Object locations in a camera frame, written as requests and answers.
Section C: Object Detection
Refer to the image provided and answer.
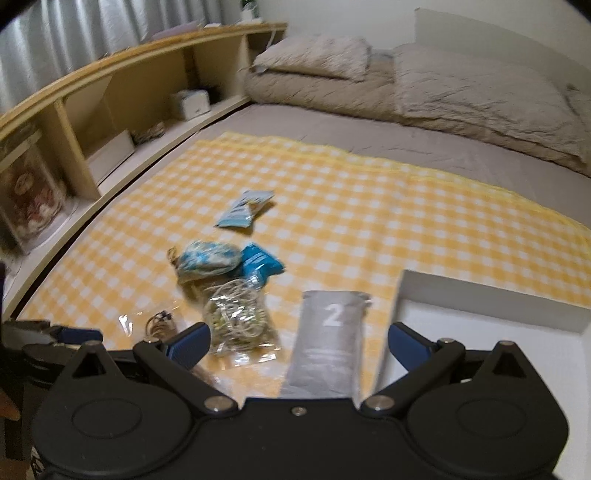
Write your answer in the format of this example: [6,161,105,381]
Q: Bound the flat white book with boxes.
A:
[88,129,136,185]

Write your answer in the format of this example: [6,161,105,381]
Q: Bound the blue patterned pouch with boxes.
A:
[168,239,243,284]

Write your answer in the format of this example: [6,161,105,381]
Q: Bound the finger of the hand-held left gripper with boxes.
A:
[48,324,103,346]

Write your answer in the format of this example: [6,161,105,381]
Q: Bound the yellow checkered blanket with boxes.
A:
[0,131,591,407]

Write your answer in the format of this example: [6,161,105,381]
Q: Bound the folded beige duvet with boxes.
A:
[243,51,591,178]

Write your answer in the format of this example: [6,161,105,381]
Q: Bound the grey curtain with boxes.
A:
[0,0,223,114]

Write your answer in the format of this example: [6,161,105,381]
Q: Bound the light blue packet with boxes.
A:
[215,189,276,229]

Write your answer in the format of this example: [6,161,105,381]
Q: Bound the white cardboard box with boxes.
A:
[374,269,591,407]

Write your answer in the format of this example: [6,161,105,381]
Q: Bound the clear bag of cords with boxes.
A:
[196,272,282,366]

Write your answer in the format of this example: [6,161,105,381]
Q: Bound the wooden bedside shelf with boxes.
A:
[0,23,289,296]

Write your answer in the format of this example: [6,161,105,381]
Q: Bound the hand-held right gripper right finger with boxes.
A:
[360,322,533,416]

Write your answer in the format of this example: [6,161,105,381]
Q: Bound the grey bed sheet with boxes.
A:
[194,102,591,217]

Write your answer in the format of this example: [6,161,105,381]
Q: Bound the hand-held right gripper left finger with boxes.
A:
[60,322,236,415]

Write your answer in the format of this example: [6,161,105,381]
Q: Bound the clear bag with brown item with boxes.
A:
[117,309,218,388]

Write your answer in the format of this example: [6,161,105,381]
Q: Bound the grey drawstring pouch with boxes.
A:
[279,291,372,400]

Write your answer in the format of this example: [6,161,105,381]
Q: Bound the clear printed storage jar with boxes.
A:
[0,124,71,254]

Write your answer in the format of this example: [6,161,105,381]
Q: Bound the small fluffy beige pillow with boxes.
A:
[253,34,372,84]

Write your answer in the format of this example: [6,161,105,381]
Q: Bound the blue snack packet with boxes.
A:
[240,243,284,287]

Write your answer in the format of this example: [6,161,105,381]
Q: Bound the small white box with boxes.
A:
[173,90,213,121]

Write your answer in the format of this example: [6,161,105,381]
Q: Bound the bundle of cords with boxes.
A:
[131,122,165,145]

